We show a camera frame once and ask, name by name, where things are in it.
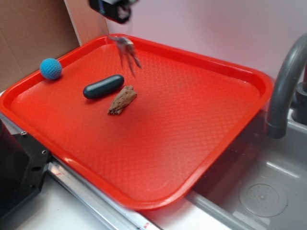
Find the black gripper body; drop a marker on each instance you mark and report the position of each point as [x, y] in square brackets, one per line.
[116, 10]

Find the thin grey gripper finger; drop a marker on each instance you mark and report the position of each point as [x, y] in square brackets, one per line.
[103, 26]
[129, 29]

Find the silver keys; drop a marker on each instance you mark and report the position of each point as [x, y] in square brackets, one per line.
[126, 49]

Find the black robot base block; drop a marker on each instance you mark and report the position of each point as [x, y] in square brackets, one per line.
[23, 164]

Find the light wooden board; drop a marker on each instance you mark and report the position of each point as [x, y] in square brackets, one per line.
[84, 20]

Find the dark teal oblong case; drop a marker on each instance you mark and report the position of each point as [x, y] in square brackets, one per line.
[103, 87]

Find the blue knitted ball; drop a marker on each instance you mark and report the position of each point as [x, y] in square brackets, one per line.
[50, 69]

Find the brown cardboard panel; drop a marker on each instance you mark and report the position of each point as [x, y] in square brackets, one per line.
[31, 31]

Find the red plastic tray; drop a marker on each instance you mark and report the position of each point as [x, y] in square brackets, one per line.
[188, 110]

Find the grey curved faucet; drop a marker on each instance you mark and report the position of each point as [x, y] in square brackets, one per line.
[290, 75]

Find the grey plastic sink basin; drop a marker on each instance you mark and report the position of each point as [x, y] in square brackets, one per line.
[258, 183]

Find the silver metal rail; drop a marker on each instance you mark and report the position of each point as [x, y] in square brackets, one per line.
[67, 202]

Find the dark faucet handle knob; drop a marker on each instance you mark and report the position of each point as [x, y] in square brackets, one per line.
[299, 102]

